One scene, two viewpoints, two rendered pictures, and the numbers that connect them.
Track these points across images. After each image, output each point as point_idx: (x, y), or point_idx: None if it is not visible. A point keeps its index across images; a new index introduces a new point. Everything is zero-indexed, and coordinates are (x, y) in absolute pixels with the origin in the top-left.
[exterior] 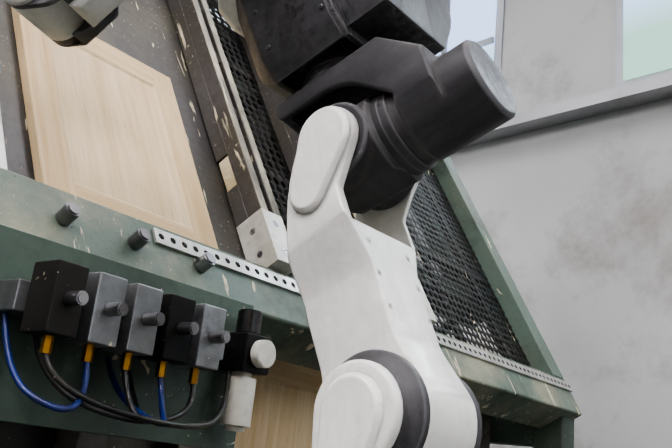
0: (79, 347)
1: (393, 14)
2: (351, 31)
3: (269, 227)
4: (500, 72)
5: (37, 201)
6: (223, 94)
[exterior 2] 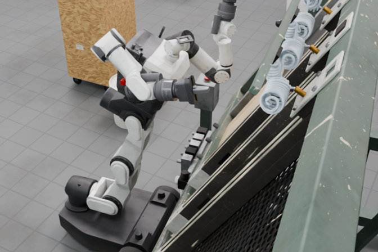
0: None
1: None
2: None
3: (199, 166)
4: (102, 96)
5: (221, 121)
6: (243, 119)
